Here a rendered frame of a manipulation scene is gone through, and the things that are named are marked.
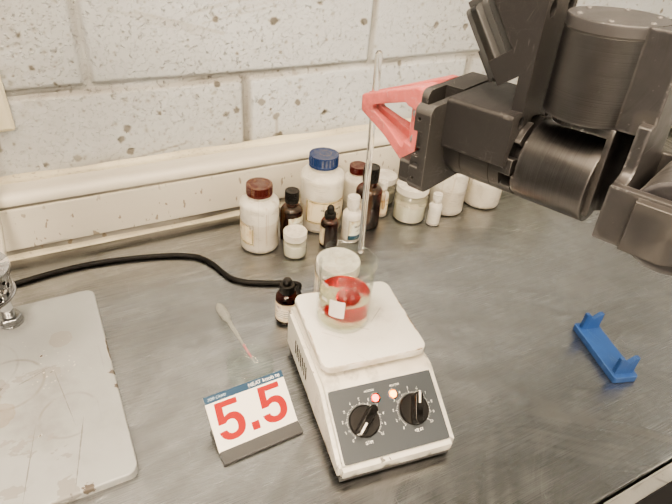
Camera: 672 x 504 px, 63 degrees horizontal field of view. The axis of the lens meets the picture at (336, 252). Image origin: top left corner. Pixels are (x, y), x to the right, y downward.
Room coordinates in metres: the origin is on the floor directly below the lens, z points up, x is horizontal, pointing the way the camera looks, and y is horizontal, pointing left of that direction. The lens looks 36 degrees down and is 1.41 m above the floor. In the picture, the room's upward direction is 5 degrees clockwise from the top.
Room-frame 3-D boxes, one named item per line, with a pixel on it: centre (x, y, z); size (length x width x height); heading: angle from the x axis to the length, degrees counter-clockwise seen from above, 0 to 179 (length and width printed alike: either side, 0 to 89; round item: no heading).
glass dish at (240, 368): (0.44, 0.09, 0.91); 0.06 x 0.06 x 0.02
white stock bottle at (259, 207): (0.70, 0.12, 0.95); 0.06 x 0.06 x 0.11
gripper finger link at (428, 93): (0.43, -0.06, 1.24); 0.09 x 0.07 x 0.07; 50
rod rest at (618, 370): (0.53, -0.37, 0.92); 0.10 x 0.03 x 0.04; 13
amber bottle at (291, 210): (0.73, 0.08, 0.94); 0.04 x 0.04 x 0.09
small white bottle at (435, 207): (0.81, -0.16, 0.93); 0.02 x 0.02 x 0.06
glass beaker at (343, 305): (0.46, -0.01, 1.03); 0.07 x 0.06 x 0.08; 28
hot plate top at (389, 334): (0.45, -0.03, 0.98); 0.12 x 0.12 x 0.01; 22
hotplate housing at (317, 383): (0.43, -0.04, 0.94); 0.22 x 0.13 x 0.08; 22
